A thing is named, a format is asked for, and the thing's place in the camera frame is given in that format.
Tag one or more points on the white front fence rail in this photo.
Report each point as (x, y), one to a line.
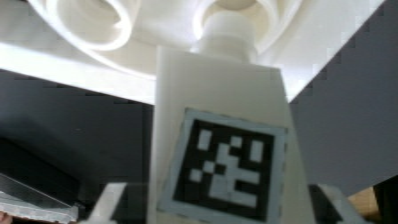
(28, 204)

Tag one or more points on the white stool leg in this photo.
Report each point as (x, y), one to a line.
(228, 178)

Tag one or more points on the white round stool seat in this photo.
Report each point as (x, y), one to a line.
(310, 26)

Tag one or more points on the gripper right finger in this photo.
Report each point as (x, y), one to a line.
(346, 209)

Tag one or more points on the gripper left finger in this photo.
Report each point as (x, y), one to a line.
(106, 205)

